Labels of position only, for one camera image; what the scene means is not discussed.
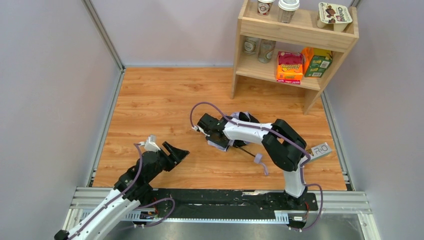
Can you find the Chobani yogurt pack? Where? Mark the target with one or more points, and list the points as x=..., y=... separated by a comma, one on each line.
x=331, y=14

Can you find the glass jar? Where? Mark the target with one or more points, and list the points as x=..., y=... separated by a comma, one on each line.
x=266, y=50
x=251, y=45

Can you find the wooden shelf unit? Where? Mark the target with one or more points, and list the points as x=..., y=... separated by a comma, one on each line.
x=302, y=31

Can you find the orange pink snack box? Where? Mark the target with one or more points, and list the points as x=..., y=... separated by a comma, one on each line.
x=289, y=67

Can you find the white R&O box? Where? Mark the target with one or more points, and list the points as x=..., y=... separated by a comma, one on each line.
x=319, y=151

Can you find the green orange carton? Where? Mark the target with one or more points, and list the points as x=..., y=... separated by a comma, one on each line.
x=316, y=61

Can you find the glass jar right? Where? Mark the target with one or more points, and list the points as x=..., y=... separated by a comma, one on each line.
x=266, y=50

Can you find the clear cup white lid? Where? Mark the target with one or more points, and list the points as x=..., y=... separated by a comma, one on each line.
x=287, y=9

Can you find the glass jar left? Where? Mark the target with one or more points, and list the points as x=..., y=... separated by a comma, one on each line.
x=251, y=45

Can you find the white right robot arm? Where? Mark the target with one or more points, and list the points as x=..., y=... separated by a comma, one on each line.
x=285, y=147

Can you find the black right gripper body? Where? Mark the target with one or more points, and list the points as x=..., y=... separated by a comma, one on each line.
x=214, y=133

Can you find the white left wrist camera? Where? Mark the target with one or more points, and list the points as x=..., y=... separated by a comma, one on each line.
x=150, y=144

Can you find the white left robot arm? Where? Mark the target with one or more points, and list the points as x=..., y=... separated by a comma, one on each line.
x=131, y=191

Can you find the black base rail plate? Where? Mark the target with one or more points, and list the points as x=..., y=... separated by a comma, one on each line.
x=228, y=204

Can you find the paper cup red print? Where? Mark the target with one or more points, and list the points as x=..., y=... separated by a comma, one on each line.
x=263, y=7

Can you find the lavender folding umbrella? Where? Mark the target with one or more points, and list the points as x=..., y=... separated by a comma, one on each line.
x=239, y=136

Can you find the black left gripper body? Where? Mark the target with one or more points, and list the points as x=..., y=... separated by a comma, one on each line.
x=169, y=155

